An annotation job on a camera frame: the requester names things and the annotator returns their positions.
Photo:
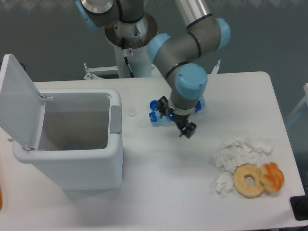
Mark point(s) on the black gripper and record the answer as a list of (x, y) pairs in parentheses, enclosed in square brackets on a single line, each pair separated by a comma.
[(177, 115)]

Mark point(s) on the blue plastic bottle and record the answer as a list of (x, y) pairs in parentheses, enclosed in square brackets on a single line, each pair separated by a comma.
[(157, 121)]

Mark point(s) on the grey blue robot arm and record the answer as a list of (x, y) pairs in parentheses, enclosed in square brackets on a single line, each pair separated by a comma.
[(172, 57)]

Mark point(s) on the blue bottle cap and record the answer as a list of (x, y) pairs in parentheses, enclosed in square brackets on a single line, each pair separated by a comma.
[(153, 104)]

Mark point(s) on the white round table plug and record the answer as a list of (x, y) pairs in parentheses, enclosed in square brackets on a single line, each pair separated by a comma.
[(131, 112)]

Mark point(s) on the large crumpled white tissue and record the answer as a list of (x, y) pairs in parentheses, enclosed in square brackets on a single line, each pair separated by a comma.
[(237, 151)]

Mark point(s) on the small crumpled white tissue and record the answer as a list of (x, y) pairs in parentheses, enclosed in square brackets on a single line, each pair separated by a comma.
[(224, 184)]

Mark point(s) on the white trash bin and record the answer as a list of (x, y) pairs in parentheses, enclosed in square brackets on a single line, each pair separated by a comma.
[(80, 146)]

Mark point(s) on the orange glazed twisted bun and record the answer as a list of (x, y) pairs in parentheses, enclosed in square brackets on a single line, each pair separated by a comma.
[(271, 177)]

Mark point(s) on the black device at edge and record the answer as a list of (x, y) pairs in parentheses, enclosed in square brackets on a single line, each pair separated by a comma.
[(299, 206)]

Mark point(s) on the white bin lid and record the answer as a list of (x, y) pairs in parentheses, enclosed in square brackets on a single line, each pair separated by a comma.
[(22, 107)]

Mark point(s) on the orange object at edge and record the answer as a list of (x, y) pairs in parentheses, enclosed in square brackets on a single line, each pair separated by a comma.
[(1, 201)]

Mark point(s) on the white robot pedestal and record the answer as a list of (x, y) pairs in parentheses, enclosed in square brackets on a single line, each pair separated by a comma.
[(130, 40)]

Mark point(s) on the plain ring donut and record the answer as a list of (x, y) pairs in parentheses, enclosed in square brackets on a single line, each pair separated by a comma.
[(246, 180)]

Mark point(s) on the white frame at right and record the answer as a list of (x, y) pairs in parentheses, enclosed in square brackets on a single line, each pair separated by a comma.
[(298, 110)]

